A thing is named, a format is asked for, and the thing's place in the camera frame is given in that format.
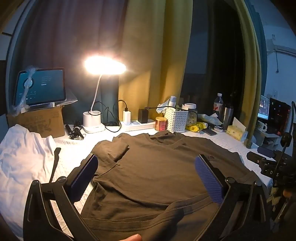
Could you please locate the dark brown t-shirt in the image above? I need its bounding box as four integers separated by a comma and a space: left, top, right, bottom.
81, 131, 258, 240

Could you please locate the white mug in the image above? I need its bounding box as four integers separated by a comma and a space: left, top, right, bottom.
256, 121, 267, 132

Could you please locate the yellow tissue box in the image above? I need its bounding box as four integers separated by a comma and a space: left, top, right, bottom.
226, 117, 248, 142

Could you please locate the black smartphone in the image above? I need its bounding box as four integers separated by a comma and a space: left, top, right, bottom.
202, 128, 217, 136

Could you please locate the computer monitor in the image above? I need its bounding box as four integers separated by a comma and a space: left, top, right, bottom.
257, 95, 269, 120

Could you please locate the yellow snack packet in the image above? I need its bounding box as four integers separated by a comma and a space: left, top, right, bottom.
186, 122, 208, 133

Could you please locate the white garment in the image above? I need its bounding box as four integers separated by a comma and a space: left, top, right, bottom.
0, 125, 56, 226

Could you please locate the steel tumbler cup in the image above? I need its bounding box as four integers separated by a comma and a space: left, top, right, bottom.
223, 107, 234, 131

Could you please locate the clear jar white lid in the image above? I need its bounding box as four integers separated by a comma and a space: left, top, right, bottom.
182, 103, 198, 127

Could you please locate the brown cardboard box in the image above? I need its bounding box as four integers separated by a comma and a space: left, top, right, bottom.
6, 106, 65, 138

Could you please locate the white perforated plastic basket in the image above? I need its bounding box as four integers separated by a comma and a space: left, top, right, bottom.
164, 108, 189, 133

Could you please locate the plastic cola bottle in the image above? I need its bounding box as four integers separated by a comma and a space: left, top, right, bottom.
213, 93, 223, 119

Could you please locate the red gold tin can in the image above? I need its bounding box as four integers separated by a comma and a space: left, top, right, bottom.
154, 116, 167, 132

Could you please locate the white power strip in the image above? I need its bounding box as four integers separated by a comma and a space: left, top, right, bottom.
121, 119, 156, 132

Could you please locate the white charger adapter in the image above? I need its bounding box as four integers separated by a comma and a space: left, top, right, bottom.
123, 110, 131, 126

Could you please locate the black charger adapter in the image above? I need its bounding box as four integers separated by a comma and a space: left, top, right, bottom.
138, 108, 149, 123

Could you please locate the white desk lamp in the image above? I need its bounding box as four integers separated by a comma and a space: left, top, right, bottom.
82, 55, 126, 133

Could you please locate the dark teal curtain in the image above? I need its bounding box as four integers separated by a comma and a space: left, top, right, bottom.
6, 1, 127, 124

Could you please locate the yellow curtain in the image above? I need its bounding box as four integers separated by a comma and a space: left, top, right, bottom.
118, 1, 261, 148

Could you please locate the black strap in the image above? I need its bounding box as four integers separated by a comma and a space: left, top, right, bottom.
49, 147, 62, 184

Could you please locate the coiled black cable bundle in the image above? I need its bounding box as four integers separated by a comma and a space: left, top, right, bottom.
65, 120, 85, 141

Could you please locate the black lamp power cable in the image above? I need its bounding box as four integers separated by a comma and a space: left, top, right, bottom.
87, 100, 122, 133

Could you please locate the black usb charging cable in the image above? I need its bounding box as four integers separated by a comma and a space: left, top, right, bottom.
118, 99, 193, 114

